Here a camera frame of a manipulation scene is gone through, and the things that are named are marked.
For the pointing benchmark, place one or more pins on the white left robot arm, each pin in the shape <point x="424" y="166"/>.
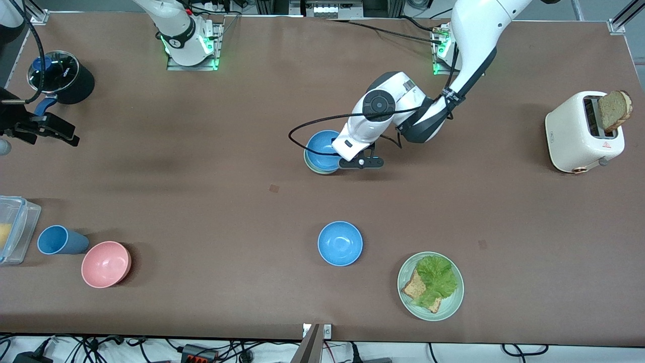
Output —
<point x="478" y="35"/>

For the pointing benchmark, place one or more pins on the white power strip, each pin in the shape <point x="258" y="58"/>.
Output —
<point x="327" y="9"/>

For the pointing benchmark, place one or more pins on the pink bowl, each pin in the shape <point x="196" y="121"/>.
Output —
<point x="105" y="264"/>

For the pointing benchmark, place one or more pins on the green lettuce leaf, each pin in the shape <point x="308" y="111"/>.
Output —
<point x="437" y="276"/>

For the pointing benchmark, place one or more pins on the yellow food item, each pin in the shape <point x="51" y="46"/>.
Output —
<point x="4" y="236"/>

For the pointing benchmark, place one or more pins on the black orange connector box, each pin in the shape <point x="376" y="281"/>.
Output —
<point x="199" y="354"/>

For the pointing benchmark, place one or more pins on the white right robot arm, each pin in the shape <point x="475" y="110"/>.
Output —
<point x="181" y="30"/>

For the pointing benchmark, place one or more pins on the grey camera pole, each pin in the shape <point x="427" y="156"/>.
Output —
<point x="310" y="349"/>

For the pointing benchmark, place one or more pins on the light green plate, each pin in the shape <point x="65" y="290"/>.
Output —
<point x="453" y="302"/>

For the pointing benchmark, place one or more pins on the aluminium corner profile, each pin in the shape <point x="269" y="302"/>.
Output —
<point x="41" y="16"/>

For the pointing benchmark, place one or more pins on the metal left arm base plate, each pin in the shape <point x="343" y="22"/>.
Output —
<point x="438" y="63"/>

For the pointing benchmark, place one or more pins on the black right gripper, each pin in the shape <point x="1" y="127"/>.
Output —
<point x="14" y="125"/>

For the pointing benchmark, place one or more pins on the light green bowl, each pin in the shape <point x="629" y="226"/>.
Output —
<point x="317" y="171"/>

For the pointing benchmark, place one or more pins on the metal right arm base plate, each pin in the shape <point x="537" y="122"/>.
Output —
<point x="215" y="43"/>

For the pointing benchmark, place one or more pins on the black power adapter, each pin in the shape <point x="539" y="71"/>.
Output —
<point x="30" y="358"/>

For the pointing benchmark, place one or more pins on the blue cup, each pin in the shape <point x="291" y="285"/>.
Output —
<point x="58" y="240"/>

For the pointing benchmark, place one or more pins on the blue bowl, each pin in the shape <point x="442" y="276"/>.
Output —
<point x="320" y="148"/>
<point x="340" y="243"/>

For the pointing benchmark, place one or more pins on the whole grain bread slice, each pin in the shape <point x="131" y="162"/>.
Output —
<point x="615" y="110"/>

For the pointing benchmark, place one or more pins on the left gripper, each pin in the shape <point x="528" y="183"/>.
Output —
<point x="333" y="139"/>

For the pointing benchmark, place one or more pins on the glass pot lid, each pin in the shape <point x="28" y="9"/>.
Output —
<point x="63" y="70"/>

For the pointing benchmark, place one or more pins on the aluminium frame profile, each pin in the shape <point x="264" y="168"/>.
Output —
<point x="624" y="17"/>

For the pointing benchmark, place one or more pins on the brown toast slice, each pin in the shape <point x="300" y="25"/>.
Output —
<point x="414" y="288"/>

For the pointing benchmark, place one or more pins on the clear plastic container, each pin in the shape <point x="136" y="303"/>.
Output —
<point x="22" y="222"/>

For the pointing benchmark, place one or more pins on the white metal bracket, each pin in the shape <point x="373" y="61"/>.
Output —
<point x="327" y="331"/>

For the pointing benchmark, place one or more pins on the cream white toaster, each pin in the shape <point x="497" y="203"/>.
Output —
<point x="569" y="136"/>

